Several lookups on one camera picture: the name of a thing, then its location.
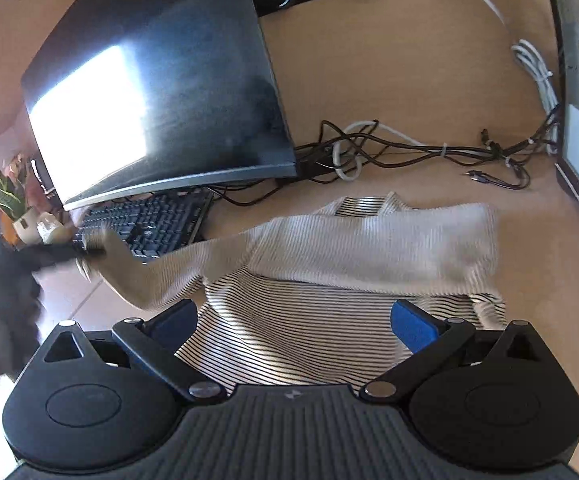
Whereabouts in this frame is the black curved computer monitor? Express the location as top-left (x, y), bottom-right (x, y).
top-left (20, 0), bottom-right (299, 212)

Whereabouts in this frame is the beige figurine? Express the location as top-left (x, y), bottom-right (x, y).
top-left (37, 211), bottom-right (76, 245)

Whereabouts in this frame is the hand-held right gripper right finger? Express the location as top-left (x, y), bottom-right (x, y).
top-left (359, 299), bottom-right (541, 403)

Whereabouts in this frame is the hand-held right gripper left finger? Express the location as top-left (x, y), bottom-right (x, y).
top-left (44, 299), bottom-right (228, 403)

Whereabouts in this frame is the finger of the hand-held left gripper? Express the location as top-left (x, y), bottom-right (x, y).
top-left (32, 241), bottom-right (106, 273)

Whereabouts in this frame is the black cable bundle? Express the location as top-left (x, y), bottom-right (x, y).
top-left (210, 119), bottom-right (563, 208)

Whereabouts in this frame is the snake plant in white pot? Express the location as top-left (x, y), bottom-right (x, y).
top-left (0, 170), bottom-right (39, 245)

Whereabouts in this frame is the coiled white cable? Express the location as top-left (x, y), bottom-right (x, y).
top-left (511, 38), bottom-right (564, 156)

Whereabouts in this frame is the looped white cable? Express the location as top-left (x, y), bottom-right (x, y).
top-left (331, 120), bottom-right (513, 182)

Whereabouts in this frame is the red leaf potted plant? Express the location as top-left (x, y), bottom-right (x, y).
top-left (0, 152), bottom-right (33, 187)

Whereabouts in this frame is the striped beige sweater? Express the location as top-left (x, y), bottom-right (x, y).
top-left (77, 191), bottom-right (509, 390)

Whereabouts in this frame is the black mechanical keyboard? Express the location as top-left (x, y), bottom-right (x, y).
top-left (72, 189), bottom-right (215, 263)

